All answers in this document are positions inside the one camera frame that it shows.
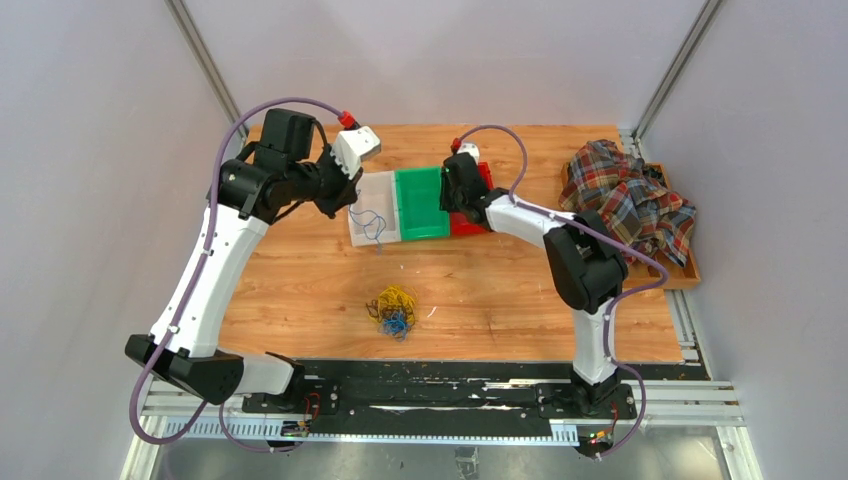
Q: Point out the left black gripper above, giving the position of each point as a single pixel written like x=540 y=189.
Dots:
x=347 y=192

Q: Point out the white plastic bin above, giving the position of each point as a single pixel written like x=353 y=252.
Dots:
x=374 y=218

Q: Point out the plaid cloth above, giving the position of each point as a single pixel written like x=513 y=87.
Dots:
x=629 y=199

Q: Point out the red plastic bin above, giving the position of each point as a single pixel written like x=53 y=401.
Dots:
x=459 y=225

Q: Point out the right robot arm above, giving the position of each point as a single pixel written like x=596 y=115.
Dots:
x=587 y=272

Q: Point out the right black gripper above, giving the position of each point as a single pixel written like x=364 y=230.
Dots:
x=446 y=205

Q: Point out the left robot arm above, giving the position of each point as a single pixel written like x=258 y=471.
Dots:
x=266 y=181

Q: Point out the aluminium frame rail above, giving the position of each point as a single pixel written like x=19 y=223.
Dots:
x=663 y=403

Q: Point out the wooden tray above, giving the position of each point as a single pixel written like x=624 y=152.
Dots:
x=676 y=272

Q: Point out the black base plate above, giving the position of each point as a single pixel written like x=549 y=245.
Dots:
x=429 y=399

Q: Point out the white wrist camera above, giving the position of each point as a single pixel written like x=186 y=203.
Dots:
x=459 y=147
x=352 y=147

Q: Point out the green plastic bin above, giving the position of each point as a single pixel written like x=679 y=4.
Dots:
x=418 y=199

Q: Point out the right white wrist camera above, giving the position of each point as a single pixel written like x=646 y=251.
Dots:
x=459 y=147

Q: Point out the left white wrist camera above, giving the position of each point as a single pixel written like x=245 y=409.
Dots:
x=352 y=147

